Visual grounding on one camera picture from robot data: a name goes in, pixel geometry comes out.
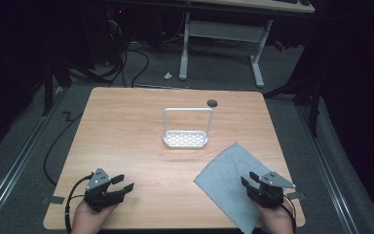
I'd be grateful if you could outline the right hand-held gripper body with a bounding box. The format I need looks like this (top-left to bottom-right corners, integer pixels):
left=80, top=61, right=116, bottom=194
left=246, top=171, right=297, bottom=210

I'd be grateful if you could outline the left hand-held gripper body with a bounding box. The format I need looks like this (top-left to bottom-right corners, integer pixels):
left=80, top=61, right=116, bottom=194
left=83, top=167, right=125, bottom=214

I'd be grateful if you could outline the grey cloth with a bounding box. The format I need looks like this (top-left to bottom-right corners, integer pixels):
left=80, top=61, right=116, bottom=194
left=193, top=141, right=275, bottom=234

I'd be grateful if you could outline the person's right hand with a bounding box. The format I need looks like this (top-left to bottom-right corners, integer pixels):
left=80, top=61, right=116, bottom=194
left=252, top=198, right=295, bottom=234

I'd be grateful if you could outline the person's left hand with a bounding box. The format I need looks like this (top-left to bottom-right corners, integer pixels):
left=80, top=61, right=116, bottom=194
left=70, top=199, right=119, bottom=234

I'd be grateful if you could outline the grey tape strip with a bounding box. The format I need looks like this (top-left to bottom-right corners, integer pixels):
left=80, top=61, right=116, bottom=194
left=286, top=191, right=306, bottom=201
left=42, top=195, right=66, bottom=206

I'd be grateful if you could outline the black metal stand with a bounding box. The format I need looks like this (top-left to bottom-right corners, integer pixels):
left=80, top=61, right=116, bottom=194
left=41, top=55, right=73, bottom=118
left=262, top=72, right=323, bottom=138

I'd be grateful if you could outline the white-legged desk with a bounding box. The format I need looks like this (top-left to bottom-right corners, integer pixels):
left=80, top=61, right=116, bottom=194
left=177, top=0, right=316, bottom=89

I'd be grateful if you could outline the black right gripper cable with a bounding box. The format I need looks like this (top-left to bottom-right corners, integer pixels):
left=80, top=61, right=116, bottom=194
left=280, top=193, right=298, bottom=234

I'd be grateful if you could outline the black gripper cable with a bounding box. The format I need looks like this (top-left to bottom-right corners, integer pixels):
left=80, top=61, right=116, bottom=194
left=64, top=174, right=95, bottom=234
left=280, top=193, right=298, bottom=234

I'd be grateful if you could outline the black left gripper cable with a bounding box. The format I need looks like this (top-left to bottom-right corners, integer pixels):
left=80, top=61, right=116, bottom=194
left=64, top=174, right=95, bottom=234

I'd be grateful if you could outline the black floor cable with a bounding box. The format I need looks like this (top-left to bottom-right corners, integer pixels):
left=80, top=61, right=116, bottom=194
left=43, top=110, right=86, bottom=188

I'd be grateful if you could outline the metal floor rail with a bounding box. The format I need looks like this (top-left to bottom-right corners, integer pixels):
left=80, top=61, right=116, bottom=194
left=295, top=104, right=360, bottom=234
left=0, top=87, right=66, bottom=230

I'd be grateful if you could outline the white rack with handle frame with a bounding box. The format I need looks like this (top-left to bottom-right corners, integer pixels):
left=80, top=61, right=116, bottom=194
left=162, top=107, right=215, bottom=149

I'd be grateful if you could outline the bundle of black cables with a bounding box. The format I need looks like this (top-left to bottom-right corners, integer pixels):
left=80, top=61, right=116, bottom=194
left=67, top=41, right=151, bottom=89

